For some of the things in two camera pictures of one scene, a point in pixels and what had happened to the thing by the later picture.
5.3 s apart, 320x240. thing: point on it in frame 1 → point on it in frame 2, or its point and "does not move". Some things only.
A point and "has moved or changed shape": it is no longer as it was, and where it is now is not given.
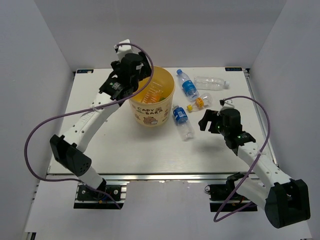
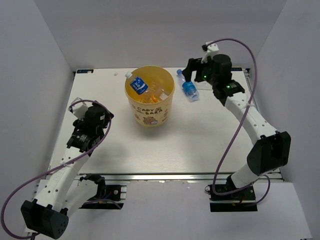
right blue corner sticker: x=233 y=69 does not move
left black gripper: x=145 y=71 → x=78 y=124
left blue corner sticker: x=85 y=71 does not move
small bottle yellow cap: x=202 y=101 → x=163 y=96
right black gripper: x=209 y=116 → x=193 y=65
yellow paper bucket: x=152 y=107 does not move
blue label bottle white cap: x=181 y=119 has moved or changed shape
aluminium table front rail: x=144 y=177 does not move
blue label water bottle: x=188 y=87 does not move
